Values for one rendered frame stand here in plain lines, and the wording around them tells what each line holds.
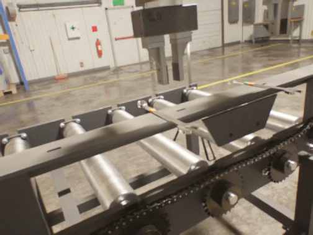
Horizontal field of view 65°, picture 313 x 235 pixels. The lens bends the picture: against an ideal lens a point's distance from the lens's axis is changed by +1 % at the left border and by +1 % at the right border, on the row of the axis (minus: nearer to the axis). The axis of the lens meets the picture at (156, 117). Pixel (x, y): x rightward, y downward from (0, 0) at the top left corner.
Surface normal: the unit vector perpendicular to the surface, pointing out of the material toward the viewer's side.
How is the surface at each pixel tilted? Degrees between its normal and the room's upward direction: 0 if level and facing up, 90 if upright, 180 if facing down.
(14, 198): 90
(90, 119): 90
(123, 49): 90
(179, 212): 90
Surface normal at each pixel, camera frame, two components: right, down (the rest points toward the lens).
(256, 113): 0.49, 0.25
